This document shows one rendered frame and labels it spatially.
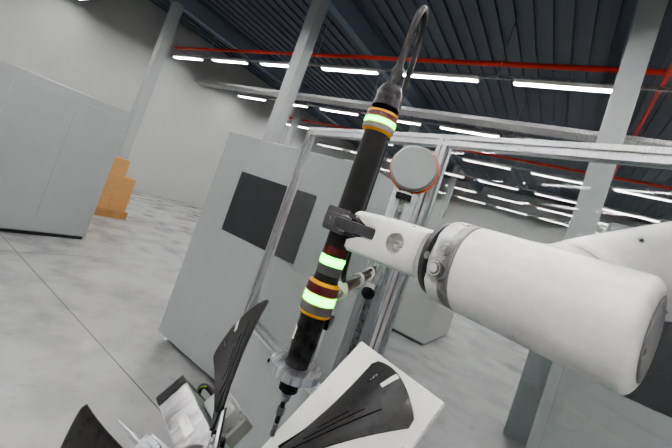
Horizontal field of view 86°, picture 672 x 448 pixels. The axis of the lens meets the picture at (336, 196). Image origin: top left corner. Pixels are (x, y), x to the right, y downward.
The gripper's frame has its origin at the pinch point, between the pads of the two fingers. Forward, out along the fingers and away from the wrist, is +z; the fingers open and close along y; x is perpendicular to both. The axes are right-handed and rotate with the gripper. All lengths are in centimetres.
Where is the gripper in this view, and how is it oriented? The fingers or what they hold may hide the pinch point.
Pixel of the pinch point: (348, 223)
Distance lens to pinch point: 48.0
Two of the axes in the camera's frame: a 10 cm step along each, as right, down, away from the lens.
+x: 3.3, -9.4, 0.3
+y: 7.2, 2.8, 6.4
